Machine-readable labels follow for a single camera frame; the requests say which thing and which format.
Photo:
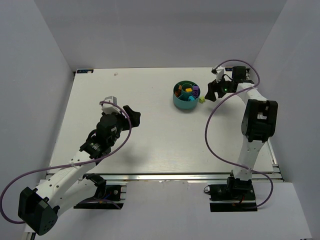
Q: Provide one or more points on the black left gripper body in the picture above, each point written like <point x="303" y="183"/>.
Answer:
<point x="124" y="119"/>

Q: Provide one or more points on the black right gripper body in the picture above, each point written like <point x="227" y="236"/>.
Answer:
<point x="218" y="87"/>

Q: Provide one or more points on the purple orange lego stack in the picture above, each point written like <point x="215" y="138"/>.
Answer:
<point x="196" y="91"/>

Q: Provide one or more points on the brown lego plate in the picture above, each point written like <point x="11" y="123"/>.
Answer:
<point x="177" y="93"/>

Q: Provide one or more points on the blue lego brick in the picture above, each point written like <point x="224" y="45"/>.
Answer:
<point x="191" y="98"/>

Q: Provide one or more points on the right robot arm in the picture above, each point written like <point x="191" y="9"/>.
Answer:
<point x="257" y="126"/>

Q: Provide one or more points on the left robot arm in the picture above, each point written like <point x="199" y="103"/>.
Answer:
<point x="41" y="206"/>

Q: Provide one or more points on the small lime lego by container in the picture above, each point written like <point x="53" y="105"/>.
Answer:
<point x="202" y="100"/>

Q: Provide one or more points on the dark blue table label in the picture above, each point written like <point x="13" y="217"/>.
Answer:
<point x="229" y="69"/>
<point x="84" y="71"/>

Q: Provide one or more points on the teal round divided container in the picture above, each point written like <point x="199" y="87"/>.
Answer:
<point x="182" y="102"/>

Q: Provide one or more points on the left dark blue table label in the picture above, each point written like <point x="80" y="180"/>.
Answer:
<point x="84" y="71"/>

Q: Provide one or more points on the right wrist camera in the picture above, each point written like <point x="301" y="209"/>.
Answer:
<point x="218" y="71"/>

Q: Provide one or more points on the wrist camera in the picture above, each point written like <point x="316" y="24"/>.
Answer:
<point x="110" y="103"/>
<point x="218" y="71"/>

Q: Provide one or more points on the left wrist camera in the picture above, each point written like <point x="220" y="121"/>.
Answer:
<point x="110" y="103"/>

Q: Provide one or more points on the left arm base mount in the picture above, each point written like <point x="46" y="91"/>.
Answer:
<point x="106" y="196"/>

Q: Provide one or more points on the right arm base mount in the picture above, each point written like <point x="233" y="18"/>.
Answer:
<point x="234" y="196"/>

